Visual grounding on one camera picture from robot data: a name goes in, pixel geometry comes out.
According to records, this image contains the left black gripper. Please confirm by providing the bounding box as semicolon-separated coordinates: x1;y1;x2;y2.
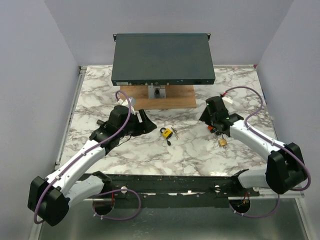
119;109;157;138

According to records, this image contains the yellow padlock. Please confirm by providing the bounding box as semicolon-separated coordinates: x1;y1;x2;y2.
160;127;173;139

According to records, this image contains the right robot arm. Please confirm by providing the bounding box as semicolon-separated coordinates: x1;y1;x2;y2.
199;96;308;196

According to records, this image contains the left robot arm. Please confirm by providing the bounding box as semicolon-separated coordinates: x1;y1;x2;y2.
27;105;157;226

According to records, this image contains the brass padlock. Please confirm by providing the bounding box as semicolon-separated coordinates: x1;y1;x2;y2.
218;133;228;148

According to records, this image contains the wooden board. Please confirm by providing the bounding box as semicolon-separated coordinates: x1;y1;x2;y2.
120;85;197;110

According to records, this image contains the grey metal lock mount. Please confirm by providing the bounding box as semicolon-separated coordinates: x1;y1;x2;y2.
148;85;166;99

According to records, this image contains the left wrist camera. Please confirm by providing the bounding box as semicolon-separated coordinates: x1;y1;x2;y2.
117;97;136;115

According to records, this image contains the dark green network switch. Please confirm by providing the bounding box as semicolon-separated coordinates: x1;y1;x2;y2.
111;33;216;86

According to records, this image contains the black metal base rail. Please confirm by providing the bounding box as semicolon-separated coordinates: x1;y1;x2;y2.
93;171;260;209

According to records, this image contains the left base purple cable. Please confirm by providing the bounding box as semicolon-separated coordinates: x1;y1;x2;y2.
92;189;142;222

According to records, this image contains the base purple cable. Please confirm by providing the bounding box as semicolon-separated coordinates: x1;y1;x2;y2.
228;192;280;219
92;189;142;222

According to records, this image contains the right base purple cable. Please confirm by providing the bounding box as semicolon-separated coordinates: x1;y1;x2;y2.
228;192;280;219

